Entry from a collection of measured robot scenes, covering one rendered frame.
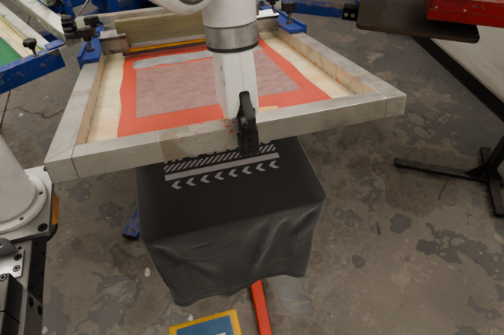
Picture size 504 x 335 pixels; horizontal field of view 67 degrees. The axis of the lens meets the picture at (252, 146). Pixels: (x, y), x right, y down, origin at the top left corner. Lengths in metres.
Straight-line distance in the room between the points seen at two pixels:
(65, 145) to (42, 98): 2.43
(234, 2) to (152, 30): 0.65
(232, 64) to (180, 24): 0.63
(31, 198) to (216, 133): 0.35
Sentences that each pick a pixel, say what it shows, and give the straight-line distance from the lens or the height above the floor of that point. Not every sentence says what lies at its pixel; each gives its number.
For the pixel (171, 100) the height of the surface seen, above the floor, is 1.19.
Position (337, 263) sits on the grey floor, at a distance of 1.94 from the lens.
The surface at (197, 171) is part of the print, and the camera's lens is 0.98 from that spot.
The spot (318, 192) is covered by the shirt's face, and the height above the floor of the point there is 0.95.
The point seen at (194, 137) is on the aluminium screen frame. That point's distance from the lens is 0.59.
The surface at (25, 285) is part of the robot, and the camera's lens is 0.71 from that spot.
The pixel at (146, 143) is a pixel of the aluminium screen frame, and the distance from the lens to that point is 0.59.
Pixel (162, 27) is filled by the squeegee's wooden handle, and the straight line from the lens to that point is 1.14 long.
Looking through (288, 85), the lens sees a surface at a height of 1.20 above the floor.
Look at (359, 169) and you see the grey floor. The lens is 2.31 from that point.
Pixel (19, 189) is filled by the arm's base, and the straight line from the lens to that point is 0.74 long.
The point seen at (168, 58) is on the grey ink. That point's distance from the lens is 1.08.
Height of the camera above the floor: 1.69
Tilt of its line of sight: 46 degrees down
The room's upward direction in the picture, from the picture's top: straight up
